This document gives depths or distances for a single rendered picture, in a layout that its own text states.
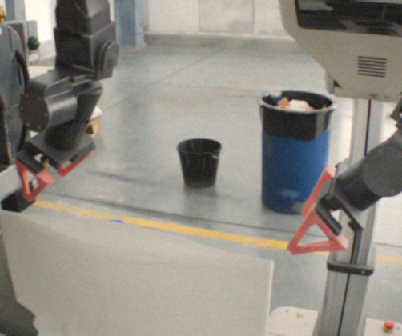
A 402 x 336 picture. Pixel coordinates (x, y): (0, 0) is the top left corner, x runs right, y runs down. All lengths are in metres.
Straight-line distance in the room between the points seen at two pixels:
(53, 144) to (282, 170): 2.30
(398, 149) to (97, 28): 0.40
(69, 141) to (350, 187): 0.40
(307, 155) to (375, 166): 2.37
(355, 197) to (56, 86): 0.40
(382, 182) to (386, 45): 0.51
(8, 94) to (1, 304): 0.85
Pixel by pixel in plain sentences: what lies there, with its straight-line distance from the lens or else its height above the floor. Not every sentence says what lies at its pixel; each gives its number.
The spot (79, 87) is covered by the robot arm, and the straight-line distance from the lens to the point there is 0.71.
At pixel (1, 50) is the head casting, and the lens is 0.95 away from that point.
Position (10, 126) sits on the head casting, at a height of 1.14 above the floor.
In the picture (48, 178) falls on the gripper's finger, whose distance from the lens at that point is 0.75.
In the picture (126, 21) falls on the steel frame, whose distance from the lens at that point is 9.52.
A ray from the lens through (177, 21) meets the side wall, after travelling 9.36.
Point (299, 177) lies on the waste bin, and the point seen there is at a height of 0.25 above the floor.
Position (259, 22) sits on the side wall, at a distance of 8.89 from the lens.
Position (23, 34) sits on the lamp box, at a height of 1.31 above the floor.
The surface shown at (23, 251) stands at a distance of 0.93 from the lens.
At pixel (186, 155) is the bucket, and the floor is 0.23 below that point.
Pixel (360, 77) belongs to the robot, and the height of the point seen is 1.19.
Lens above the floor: 1.41
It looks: 23 degrees down
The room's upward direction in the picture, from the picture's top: 1 degrees counter-clockwise
